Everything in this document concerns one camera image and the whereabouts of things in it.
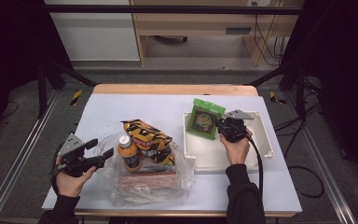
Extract black metal stand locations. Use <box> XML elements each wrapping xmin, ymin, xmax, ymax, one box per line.
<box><xmin>36</xmin><ymin>59</ymin><xmax>97</xmax><ymax>119</ymax></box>
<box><xmin>248</xmin><ymin>62</ymin><xmax>309</xmax><ymax>122</ymax></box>

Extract light wooden desk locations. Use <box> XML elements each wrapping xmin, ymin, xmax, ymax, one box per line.
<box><xmin>130</xmin><ymin>0</ymin><xmax>306</xmax><ymax>67</ymax></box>

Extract black curtain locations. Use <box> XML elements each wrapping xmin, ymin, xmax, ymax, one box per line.
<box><xmin>281</xmin><ymin>0</ymin><xmax>358</xmax><ymax>190</ymax></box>
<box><xmin>0</xmin><ymin>0</ymin><xmax>73</xmax><ymax>147</ymax></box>

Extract green snack packet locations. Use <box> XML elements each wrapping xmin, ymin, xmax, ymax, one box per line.
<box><xmin>186</xmin><ymin>98</ymin><xmax>227</xmax><ymax>141</ymax></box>

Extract black floor cables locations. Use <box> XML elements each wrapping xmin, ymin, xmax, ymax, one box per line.
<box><xmin>273</xmin><ymin>102</ymin><xmax>323</xmax><ymax>160</ymax></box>

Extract black looped floor cable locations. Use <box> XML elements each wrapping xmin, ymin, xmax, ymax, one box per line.
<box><xmin>287</xmin><ymin>165</ymin><xmax>325</xmax><ymax>199</ymax></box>

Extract black hanging cables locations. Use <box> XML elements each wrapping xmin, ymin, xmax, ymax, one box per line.
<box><xmin>253</xmin><ymin>13</ymin><xmax>290</xmax><ymax>66</ymax></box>

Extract yellow black floor tape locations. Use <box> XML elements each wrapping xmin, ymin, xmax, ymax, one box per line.
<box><xmin>268</xmin><ymin>91</ymin><xmax>287</xmax><ymax>105</ymax></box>
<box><xmin>70</xmin><ymin>90</ymin><xmax>83</xmax><ymax>106</ymax></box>

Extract grey footrest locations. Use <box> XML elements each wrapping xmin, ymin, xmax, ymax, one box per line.
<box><xmin>153</xmin><ymin>35</ymin><xmax>189</xmax><ymax>45</ymax></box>

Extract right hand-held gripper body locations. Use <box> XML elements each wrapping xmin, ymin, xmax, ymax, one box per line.
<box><xmin>217</xmin><ymin>109</ymin><xmax>255</xmax><ymax>144</ymax></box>

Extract orange juice bottle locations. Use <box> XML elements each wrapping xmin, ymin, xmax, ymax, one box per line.
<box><xmin>117</xmin><ymin>134</ymin><xmax>143</xmax><ymax>174</ymax></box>

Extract person's right hand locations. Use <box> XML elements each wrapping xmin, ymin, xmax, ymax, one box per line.
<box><xmin>219</xmin><ymin>129</ymin><xmax>254</xmax><ymax>165</ymax></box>

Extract brown rectangular box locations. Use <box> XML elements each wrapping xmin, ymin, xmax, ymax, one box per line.
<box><xmin>117</xmin><ymin>171</ymin><xmax>181</xmax><ymax>194</ymax></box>

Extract white plastic tray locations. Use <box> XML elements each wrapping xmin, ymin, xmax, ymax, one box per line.
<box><xmin>182</xmin><ymin>110</ymin><xmax>275</xmax><ymax>175</ymax></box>

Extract white cabinet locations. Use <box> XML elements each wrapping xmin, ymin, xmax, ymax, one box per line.
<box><xmin>43</xmin><ymin>0</ymin><xmax>141</xmax><ymax>63</ymax></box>

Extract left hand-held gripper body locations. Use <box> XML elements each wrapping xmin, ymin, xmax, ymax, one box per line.
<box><xmin>55</xmin><ymin>133</ymin><xmax>107</xmax><ymax>178</ymax></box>

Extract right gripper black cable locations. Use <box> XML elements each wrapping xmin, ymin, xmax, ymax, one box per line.
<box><xmin>243</xmin><ymin>130</ymin><xmax>265</xmax><ymax>199</ymax></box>

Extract yellow black chips bag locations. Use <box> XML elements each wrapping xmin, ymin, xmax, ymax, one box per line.
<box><xmin>119</xmin><ymin>119</ymin><xmax>175</xmax><ymax>166</ymax></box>

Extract black metal crossbar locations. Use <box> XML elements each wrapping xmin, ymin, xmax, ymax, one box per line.
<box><xmin>45</xmin><ymin>4</ymin><xmax>304</xmax><ymax>16</ymax></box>

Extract aluminium floor rail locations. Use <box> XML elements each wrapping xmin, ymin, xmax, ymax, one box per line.
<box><xmin>0</xmin><ymin>90</ymin><xmax>62</xmax><ymax>224</ymax></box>
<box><xmin>283</xmin><ymin>91</ymin><xmax>358</xmax><ymax>224</ymax></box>

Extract person's left hand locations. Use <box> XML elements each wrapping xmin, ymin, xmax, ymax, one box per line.
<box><xmin>55</xmin><ymin>157</ymin><xmax>97</xmax><ymax>198</ymax></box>

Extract clear plastic bag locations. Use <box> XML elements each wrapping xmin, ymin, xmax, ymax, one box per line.
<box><xmin>96</xmin><ymin>130</ymin><xmax>197</xmax><ymax>208</ymax></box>

